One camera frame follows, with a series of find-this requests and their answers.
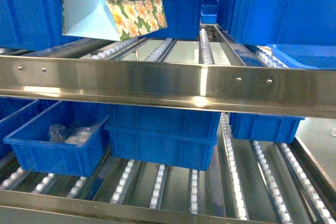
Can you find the flower gift bag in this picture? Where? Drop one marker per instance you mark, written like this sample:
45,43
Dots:
114,20

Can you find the white roller conveyor track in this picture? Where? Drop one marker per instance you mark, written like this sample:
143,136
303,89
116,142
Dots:
205,53

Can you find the stacked blue bins centre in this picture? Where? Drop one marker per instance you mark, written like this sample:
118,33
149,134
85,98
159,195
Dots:
175,137

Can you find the blue bin with plastic bags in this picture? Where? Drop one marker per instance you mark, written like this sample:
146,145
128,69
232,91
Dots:
36,152

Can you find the blue bin right shelf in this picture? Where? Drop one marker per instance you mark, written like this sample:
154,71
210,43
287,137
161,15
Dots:
270,128

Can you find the large blue bin right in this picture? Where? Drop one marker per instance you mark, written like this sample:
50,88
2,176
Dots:
263,22

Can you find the large blue bin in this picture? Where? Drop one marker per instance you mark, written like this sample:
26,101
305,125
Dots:
32,24
263,22

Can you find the blue plastic tray lid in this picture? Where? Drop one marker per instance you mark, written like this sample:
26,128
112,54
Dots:
305,56

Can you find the steel rack front beam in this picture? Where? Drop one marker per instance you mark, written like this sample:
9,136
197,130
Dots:
294,92

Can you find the large blue bin left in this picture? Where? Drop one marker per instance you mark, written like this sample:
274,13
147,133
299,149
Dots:
32,24

